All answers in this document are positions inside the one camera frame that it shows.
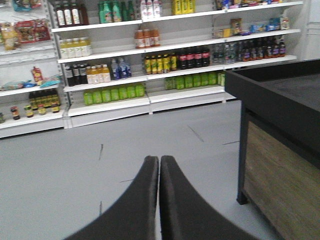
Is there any black wooden produce stand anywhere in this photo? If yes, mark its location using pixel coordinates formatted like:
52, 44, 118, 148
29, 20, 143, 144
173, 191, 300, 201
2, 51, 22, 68
225, 59, 320, 240

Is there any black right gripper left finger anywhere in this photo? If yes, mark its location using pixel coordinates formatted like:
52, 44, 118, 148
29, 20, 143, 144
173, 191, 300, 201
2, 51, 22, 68
66, 156, 159, 240

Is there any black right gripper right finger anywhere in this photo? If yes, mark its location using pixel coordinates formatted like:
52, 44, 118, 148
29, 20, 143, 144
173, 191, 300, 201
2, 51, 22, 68
159, 155, 255, 240

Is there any white supermarket shelf unit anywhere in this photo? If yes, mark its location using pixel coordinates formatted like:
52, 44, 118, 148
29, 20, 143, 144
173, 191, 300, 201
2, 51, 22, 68
0, 0, 303, 138

